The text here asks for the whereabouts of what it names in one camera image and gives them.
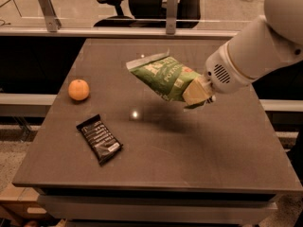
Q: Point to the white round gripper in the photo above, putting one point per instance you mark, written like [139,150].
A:
[224,70]

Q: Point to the orange fruit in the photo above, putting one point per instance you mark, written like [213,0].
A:
[78,89]

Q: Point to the middle metal glass bracket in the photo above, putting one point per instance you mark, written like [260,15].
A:
[171,16]

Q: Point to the left metal glass bracket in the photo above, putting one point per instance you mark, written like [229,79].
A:
[52,21]

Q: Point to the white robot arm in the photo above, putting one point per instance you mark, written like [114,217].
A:
[272,41]

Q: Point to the cardboard box under table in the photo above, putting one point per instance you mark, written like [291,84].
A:
[19,204]

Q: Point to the black office chair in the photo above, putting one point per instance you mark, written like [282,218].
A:
[151,13]

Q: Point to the green jalapeno chip bag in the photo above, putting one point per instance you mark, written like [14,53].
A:
[165,75]

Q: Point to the metal glass bracket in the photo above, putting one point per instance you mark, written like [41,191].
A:
[52,21]
[171,16]

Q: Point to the black rxbar chocolate bar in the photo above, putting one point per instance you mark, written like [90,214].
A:
[99,138]

